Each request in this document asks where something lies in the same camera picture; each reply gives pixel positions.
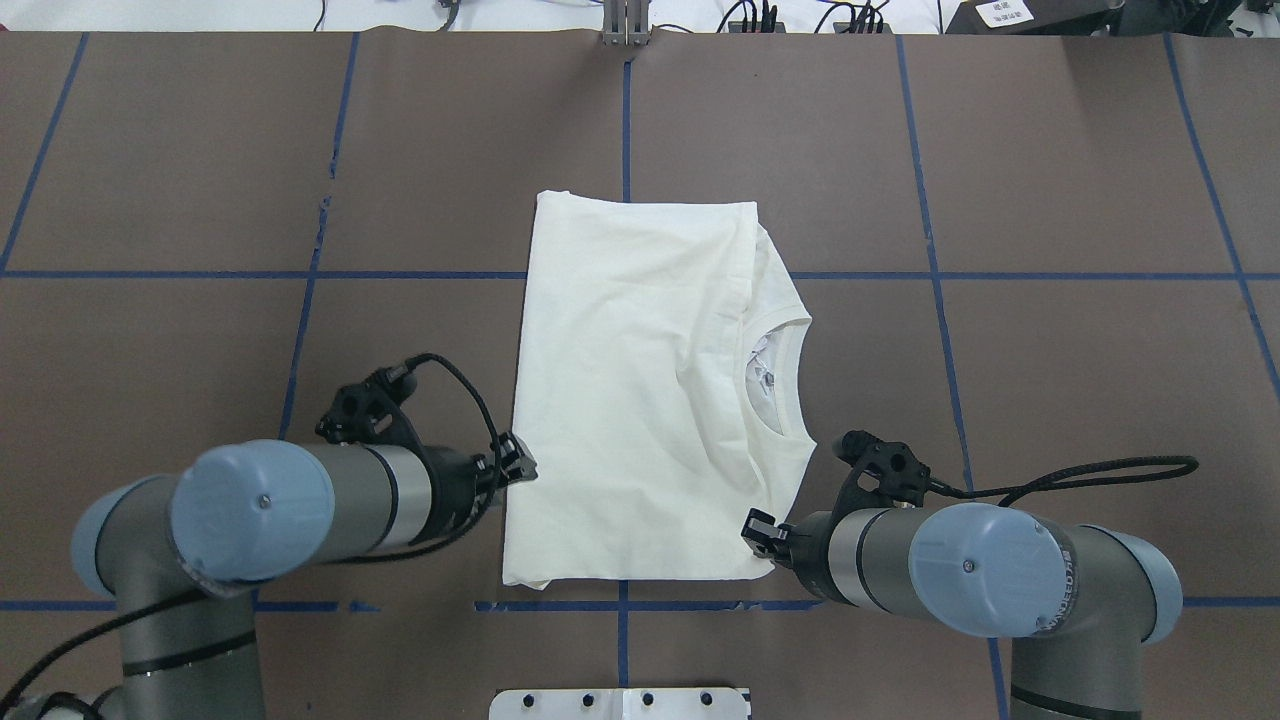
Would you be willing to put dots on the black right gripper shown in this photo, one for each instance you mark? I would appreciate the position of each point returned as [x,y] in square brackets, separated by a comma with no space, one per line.
[807,548]

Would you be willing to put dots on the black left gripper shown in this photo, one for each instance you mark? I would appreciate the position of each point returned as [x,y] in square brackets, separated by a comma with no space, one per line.
[458,479]

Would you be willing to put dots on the cream long-sleeve printed shirt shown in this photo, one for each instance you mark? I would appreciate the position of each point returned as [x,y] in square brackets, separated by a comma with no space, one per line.
[657,388]

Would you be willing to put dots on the left grey silver robot arm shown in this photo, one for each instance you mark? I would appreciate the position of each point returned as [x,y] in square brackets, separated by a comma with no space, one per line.
[181,554]

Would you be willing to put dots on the right grey silver robot arm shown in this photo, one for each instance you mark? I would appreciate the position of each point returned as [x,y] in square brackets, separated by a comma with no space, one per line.
[1078,604]

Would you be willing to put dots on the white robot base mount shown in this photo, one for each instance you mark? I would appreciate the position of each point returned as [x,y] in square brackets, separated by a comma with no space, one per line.
[623,703]

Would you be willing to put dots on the aluminium frame post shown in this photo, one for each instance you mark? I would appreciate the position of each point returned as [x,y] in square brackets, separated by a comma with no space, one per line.
[626,23]

